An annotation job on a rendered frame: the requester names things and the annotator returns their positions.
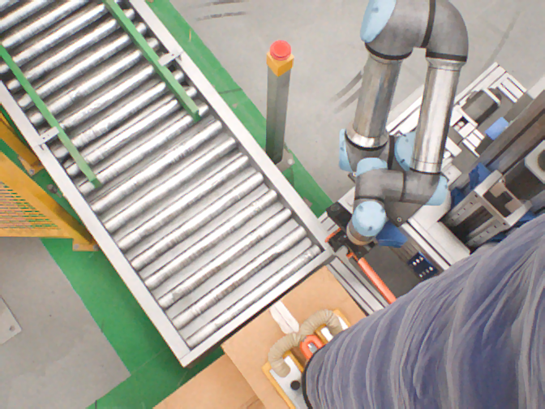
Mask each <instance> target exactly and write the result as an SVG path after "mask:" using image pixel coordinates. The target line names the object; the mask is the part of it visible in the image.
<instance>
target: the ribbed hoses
mask: <svg viewBox="0 0 545 409"><path fill-rule="evenodd" d="M323 323H325V324H326V325H327V326H328V331H329V334H330V335H332V336H334V337H335V336H336V335H337V334H338V333H339V332H341V331H342V330H343V327H342V323H341V320H340V319H339V318H338V316H336V313H333V311H329V310H328V309H324V310H322V309H320V310H319V311H316V312H314V313H313V314H311V316H309V317H308V318H307V319H306V320H305V321H304V322H303V324H301V327H300V328H299V331H300V332H299V334H297V332H294V334H290V335H286V336H285V337H283V338H280V340H279V341H277V342H275V345H272V348H270V352H269V353H268V361H269V362H270V365H272V369H273V371H275V373H276V374H277V375H278V376H280V377H287V376H289V375H290V373H291V367H290V366H289V365H288V364H287V363H286V362H285V361H283V359H282V355H283V354H285V352H286V351H289V350H290V349H292V348H294V347H298V348H300V343H301V341H302V340H303V338H304V337H306V336H307V335H312V334H313V331H315V329H316V328H318V326H320V325H322V324H323Z"/></svg>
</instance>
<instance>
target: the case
mask: <svg viewBox="0 0 545 409"><path fill-rule="evenodd" d="M336 308H339V309H340V310H341V311H342V313H343V314H344V315H345V317H346V318H347V319H348V321H349V322H350V324H351V325H353V324H355V323H356V322H357V321H359V320H360V319H362V318H364V317H366V316H365V315H364V313H363V312H362V311H361V309H360V308H359V307H358V305H357V304H356V303H355V302H354V301H353V300H352V298H351V297H350V296H349V294H348V293H347V292H346V291H345V289H344V287H343V286H342V284H340V283H339V281H338V280H337V279H336V277H335V276H334V275H333V273H332V272H331V271H329V270H328V268H327V267H326V265H324V266H322V267H321V268H320V269H318V270H317V271H315V272H314V273H313V274H312V275H311V276H310V277H308V278H307V279H305V280H304V281H303V282H301V283H300V284H299V285H297V286H296V288H294V289H293V290H292V291H291V292H290V293H289V294H286V295H285V296H283V297H282V298H281V299H279V300H278V301H277V302H276V303H275V304H273V305H272V306H271V307H269V308H268V309H266V310H265V311H264V312H262V313H261V314H260V315H258V316H257V317H256V318H255V319H254V320H253V321H251V322H250V323H248V324H247V325H244V326H243V327H242V328H241V329H240V330H239V331H237V332H236V333H235V334H234V335H233V336H232V337H231V338H229V339H228V340H226V341H225V342H223V343H222V344H221V348H222V349H223V351H224V352H225V353H226V354H227V356H228V357H229V358H230V360H231V361H232V363H233V364H234V366H235V367H236V369H237V370H238V371H239V372H240V374H241V375H242V377H243V378H245V379H246V382H247V384H248V385H249V386H250V387H251V388H252V390H253V391H254V392H255V394H256V396H257V397H258V398H259V400H260V401H261V402H262V403H263V405H264V406H265V408H266V409H290V407H289V406H287V404H286V403H285V401H284V400H283V399H282V397H281V396H280V395H279V393H278V392H277V391H276V389H275V388H274V387H273V385H272V383H271V382H270V381H269V379H268V378H267V376H266V375H265V373H264V372H263V370H262V369H261V366H262V365H264V364H265V363H267V362H268V353H269V352H270V348H272V347H273V345H275V342H277V341H279V340H280V338H283V337H285V336H286V335H290V334H294V332H297V334H299V332H300V331H299V328H300V327H301V324H303V322H304V321H305V320H306V319H307V318H308V317H309V316H311V314H313V313H314V312H316V311H319V310H320V309H322V310H324V309H328V310H329V311H334V310H335V309H336ZM290 350H291V351H292V352H293V354H294V355H295V357H296V358H297V360H298V361H299V363H300V364H301V365H302V366H303V367H304V368H305V365H306V363H307V361H308V360H307V358H306V357H305V355H304V354H303V353H302V352H301V349H300V348H298V347H294V348H292V349H290Z"/></svg>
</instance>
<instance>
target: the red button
mask: <svg viewBox="0 0 545 409"><path fill-rule="evenodd" d="M291 52H292V48H291V45H290V44H289V43H287V42H286V41H281V40H279V41H274V42H273V43H272V44H271V46H270V54H271V56H272V57H273V58H274V59H276V60H278V61H282V60H286V59H287V58H289V57H290V55H291Z"/></svg>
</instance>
